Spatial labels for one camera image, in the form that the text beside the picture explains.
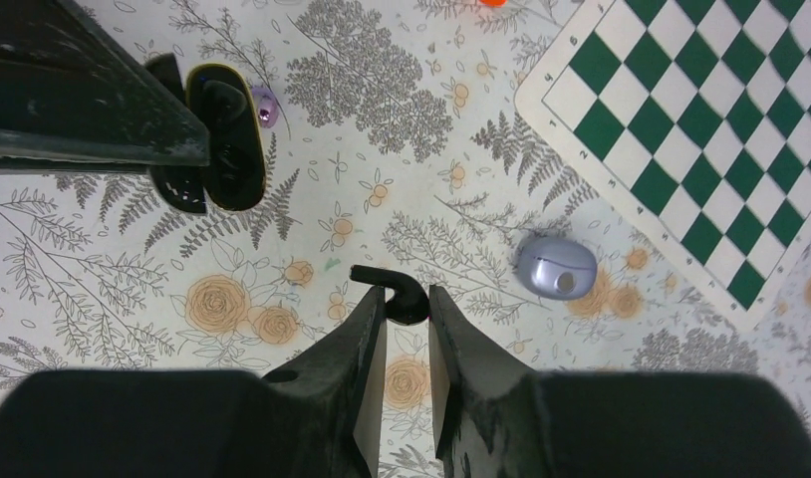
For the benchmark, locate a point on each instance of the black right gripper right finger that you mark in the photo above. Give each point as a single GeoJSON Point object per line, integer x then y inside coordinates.
{"type": "Point", "coordinates": [498, 417]}

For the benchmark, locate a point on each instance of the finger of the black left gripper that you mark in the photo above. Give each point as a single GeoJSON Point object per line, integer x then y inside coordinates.
{"type": "Point", "coordinates": [72, 99]}

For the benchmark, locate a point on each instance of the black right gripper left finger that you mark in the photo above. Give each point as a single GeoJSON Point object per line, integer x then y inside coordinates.
{"type": "Point", "coordinates": [317, 415]}

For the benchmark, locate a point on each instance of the black wireless earbud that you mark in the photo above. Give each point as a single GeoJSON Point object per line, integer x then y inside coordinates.
{"type": "Point", "coordinates": [409, 304]}
{"type": "Point", "coordinates": [222, 105]}

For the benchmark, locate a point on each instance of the black earbud charging case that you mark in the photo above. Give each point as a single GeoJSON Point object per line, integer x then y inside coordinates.
{"type": "Point", "coordinates": [234, 178]}

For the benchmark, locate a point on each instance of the purple clip earbuds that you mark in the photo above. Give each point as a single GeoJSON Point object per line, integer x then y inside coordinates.
{"type": "Point", "coordinates": [266, 106]}

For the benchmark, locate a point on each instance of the silver computer mouse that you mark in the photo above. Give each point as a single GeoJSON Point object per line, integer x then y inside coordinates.
{"type": "Point", "coordinates": [557, 268]}

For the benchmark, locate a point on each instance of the floral tablecloth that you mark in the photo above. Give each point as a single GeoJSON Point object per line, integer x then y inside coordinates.
{"type": "Point", "coordinates": [398, 146]}

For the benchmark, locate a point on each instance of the green white chessboard mat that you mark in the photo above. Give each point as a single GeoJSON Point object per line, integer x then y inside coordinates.
{"type": "Point", "coordinates": [693, 119]}

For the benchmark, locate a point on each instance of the black microphone orange end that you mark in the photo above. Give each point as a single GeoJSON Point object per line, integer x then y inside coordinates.
{"type": "Point", "coordinates": [494, 3]}

